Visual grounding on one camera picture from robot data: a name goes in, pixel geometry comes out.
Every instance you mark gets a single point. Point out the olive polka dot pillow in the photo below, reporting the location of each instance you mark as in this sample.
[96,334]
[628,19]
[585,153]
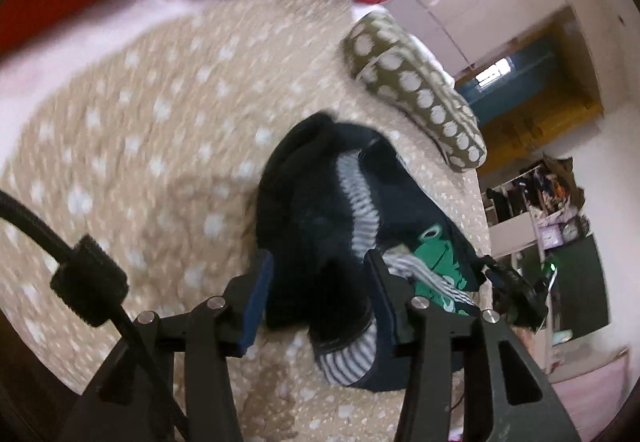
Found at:
[415,86]

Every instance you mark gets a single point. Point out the beige spotted blanket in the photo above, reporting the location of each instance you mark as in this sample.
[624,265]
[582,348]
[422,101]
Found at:
[150,146]

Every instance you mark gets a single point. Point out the yellow door frame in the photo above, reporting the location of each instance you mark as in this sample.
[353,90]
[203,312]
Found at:
[550,116]

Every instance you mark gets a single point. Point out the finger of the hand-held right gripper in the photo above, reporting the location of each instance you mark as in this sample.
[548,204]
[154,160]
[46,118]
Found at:
[495,271]

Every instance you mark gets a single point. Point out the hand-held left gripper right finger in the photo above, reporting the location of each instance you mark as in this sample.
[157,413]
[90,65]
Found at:
[384,304]

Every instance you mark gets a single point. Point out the dark green board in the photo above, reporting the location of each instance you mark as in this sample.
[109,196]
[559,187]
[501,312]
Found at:
[580,292]

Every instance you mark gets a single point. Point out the dark navy striped-trim pants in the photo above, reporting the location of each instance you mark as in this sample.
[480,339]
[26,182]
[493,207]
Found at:
[310,222]

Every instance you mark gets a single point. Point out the pink cloth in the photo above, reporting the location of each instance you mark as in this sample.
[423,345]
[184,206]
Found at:
[590,397]

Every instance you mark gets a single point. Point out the cluttered storage shelf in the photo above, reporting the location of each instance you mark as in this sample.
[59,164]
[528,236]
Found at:
[545,192]

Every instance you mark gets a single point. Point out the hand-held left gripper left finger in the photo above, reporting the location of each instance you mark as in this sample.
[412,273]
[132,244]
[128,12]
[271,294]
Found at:
[257,307]

